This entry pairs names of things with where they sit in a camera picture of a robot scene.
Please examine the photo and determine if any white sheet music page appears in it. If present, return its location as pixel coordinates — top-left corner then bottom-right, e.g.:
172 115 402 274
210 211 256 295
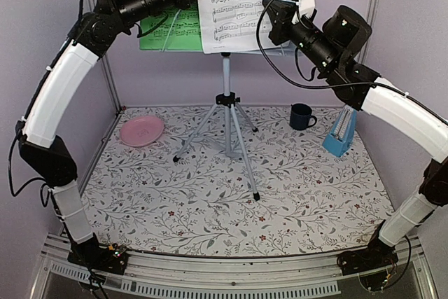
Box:
192 0 291 55

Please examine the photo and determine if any green sheet music page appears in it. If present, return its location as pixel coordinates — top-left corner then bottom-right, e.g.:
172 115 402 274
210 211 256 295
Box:
139 4 202 51

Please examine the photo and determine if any light blue music stand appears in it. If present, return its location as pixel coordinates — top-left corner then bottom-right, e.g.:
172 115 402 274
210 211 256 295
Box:
173 53 260 201

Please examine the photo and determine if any blue metronome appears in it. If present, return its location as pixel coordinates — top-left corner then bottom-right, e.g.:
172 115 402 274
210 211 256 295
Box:
323 105 357 158

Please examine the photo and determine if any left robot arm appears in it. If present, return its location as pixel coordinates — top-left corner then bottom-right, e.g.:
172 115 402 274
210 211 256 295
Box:
13 0 197 267

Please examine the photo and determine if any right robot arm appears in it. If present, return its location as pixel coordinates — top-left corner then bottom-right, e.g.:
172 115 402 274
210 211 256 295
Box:
262 0 447 268

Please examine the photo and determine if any dark blue mug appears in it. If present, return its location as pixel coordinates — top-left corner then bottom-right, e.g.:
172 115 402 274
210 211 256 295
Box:
289 103 317 131

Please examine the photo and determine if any pink plate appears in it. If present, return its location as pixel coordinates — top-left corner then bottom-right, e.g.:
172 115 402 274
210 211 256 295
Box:
119 116 165 148

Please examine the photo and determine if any floral patterned table mat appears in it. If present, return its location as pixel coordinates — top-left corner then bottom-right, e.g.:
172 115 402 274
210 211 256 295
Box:
82 106 393 257

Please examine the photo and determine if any right black cable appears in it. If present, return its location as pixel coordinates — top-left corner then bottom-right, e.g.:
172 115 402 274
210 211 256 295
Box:
255 0 448 125

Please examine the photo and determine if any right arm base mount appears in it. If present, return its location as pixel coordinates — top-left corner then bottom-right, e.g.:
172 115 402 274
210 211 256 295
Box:
337 246 398 293

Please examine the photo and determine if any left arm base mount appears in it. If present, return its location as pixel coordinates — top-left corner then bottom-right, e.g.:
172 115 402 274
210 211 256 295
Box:
67 242 129 275

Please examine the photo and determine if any metal front rail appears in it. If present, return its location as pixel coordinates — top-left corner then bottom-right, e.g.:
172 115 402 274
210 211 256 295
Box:
30 235 439 298

